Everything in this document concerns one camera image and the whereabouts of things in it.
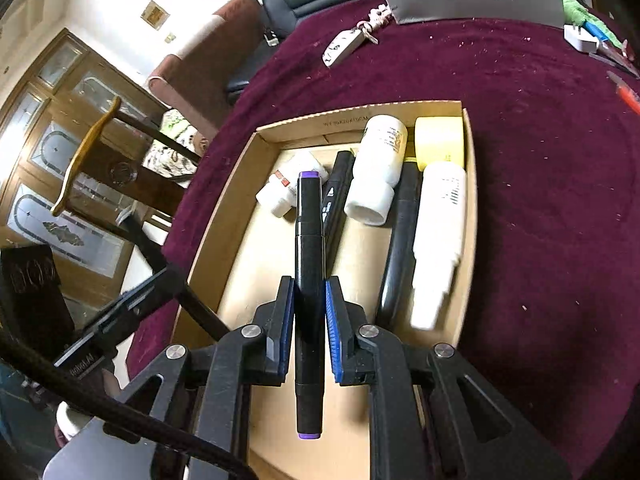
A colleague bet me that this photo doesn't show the wooden yellow chair back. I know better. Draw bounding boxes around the wooden yellow chair back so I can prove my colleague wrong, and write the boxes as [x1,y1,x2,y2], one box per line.
[50,96,122,217]

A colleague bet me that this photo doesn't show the clear tube red contents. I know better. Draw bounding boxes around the clear tube red contents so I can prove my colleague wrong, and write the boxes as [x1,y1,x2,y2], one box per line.
[606,70,640,115]

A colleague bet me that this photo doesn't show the wooden glass cabinet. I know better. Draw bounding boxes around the wooden glass cabinet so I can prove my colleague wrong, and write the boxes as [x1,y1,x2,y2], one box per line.
[1,29,166,309]

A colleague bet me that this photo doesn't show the white small box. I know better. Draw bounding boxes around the white small box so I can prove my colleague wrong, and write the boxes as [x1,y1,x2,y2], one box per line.
[563,25,599,54]

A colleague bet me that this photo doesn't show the black cable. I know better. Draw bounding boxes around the black cable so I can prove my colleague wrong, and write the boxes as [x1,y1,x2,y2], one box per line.
[0,328,260,480]

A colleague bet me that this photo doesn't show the brown padded chair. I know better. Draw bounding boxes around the brown padded chair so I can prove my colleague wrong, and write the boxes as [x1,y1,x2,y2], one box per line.
[146,0,264,141]

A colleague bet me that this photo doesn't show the black marker in tray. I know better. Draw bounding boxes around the black marker in tray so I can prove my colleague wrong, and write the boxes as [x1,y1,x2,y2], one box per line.
[374,160,421,330]

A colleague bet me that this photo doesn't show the yellow sponge block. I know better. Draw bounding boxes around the yellow sponge block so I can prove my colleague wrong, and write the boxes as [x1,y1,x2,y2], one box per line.
[414,116,464,171]

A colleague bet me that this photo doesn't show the white bottle green label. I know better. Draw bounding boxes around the white bottle green label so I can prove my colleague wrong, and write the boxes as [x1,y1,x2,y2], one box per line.
[344,115,408,226]

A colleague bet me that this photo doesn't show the green cloth item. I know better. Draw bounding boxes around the green cloth item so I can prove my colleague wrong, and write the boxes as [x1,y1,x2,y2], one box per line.
[562,0,623,49]

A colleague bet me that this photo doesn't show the white bottle red label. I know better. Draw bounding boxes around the white bottle red label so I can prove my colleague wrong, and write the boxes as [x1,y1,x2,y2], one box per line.
[256,152,329,218]

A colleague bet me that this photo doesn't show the white tall bottle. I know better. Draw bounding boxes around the white tall bottle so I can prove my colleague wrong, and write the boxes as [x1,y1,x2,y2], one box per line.
[410,160,466,330]

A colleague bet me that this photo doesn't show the maroon bed blanket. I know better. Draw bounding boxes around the maroon bed blanket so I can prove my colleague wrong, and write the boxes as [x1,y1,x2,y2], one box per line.
[124,0,640,480]

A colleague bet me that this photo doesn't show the white patterned key case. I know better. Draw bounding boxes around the white patterned key case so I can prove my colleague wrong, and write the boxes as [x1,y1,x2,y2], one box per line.
[322,27,378,68]

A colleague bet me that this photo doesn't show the cardboard tray box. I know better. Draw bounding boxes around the cardboard tray box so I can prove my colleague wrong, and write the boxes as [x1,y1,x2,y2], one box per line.
[189,101,477,479]

